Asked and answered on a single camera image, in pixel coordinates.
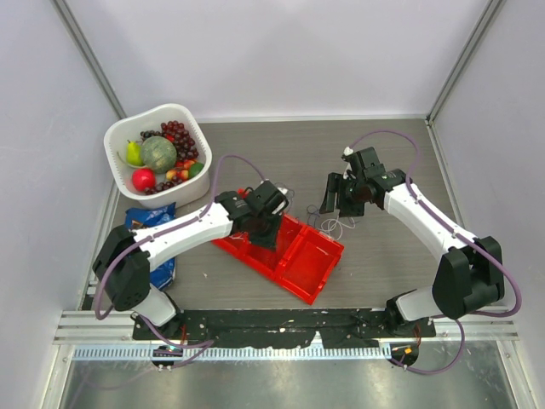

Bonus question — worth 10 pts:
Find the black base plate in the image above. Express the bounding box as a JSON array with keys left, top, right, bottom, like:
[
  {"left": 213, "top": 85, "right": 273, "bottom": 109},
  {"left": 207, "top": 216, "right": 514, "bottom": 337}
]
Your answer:
[{"left": 158, "top": 308, "right": 436, "bottom": 349}]

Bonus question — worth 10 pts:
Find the green melon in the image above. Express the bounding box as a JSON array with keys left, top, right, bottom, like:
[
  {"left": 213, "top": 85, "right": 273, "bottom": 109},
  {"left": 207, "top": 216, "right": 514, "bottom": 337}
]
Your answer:
[{"left": 141, "top": 136, "right": 177, "bottom": 174}]

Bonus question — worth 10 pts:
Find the dark purple grape bunch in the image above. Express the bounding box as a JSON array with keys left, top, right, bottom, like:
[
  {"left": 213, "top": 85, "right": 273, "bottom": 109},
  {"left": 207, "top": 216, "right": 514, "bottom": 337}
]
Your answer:
[{"left": 141, "top": 130, "right": 164, "bottom": 141}]

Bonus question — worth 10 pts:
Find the small cherries cluster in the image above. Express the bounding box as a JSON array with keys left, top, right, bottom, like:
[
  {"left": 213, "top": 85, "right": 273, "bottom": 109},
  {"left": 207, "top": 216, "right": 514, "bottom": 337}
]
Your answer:
[{"left": 144, "top": 159, "right": 197, "bottom": 195}]

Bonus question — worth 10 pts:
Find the blue Doritos chip bag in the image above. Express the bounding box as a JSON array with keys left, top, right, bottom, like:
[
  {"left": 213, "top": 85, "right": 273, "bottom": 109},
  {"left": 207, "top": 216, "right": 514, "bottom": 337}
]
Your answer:
[{"left": 124, "top": 202, "right": 178, "bottom": 293}]

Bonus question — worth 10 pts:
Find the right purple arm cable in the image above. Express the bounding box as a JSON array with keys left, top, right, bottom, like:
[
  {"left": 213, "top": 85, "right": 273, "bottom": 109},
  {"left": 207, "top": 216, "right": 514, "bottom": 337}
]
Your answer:
[{"left": 344, "top": 130, "right": 523, "bottom": 375}]

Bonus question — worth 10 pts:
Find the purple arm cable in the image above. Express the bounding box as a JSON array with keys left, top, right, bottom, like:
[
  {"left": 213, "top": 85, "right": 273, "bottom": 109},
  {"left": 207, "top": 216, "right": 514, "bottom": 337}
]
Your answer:
[
  {"left": 93, "top": 153, "right": 273, "bottom": 370},
  {"left": 344, "top": 130, "right": 523, "bottom": 375}
]

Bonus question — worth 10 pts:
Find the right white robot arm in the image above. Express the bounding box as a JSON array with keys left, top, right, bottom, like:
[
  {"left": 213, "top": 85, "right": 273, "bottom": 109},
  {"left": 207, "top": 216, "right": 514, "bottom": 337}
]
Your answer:
[{"left": 318, "top": 147, "right": 505, "bottom": 337}]

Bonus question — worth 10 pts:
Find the red three-compartment tray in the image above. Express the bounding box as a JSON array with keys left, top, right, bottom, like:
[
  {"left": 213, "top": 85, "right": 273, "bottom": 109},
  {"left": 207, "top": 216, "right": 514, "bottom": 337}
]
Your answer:
[{"left": 213, "top": 215, "right": 344, "bottom": 305}]

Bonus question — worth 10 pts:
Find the red apple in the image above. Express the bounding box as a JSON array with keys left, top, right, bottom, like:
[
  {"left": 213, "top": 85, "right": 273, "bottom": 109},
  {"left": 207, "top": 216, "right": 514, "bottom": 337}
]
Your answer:
[{"left": 131, "top": 168, "right": 156, "bottom": 192}]

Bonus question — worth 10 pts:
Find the green lime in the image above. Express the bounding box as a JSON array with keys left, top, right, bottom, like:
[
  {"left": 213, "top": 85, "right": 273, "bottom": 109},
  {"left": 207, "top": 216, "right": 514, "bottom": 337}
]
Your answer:
[{"left": 188, "top": 162, "right": 204, "bottom": 179}]

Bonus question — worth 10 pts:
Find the green pear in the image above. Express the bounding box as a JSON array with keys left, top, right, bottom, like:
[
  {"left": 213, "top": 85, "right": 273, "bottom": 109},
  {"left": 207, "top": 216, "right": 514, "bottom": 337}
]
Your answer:
[{"left": 126, "top": 141, "right": 145, "bottom": 167}]

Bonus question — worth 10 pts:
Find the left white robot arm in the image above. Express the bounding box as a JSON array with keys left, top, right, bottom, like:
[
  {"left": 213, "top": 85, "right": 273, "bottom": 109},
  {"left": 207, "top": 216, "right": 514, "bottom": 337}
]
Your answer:
[{"left": 92, "top": 181, "right": 290, "bottom": 340}]

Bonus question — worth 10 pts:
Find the red grape bunch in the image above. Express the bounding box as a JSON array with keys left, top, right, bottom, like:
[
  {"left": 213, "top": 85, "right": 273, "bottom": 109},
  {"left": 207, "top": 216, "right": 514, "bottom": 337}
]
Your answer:
[{"left": 161, "top": 120, "right": 199, "bottom": 160}]

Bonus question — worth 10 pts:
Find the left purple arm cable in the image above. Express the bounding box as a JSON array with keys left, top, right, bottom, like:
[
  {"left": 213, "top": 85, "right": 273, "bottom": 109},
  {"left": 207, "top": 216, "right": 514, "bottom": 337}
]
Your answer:
[{"left": 93, "top": 153, "right": 273, "bottom": 370}]

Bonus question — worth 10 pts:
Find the white plastic basket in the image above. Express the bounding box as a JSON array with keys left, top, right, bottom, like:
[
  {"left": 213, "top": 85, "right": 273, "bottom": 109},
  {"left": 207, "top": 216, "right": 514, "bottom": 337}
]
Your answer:
[{"left": 104, "top": 103, "right": 213, "bottom": 209}]

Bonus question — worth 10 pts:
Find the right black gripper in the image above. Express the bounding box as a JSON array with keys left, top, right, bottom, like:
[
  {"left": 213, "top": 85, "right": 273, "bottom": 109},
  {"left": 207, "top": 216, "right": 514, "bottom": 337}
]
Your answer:
[{"left": 320, "top": 172, "right": 365, "bottom": 218}]

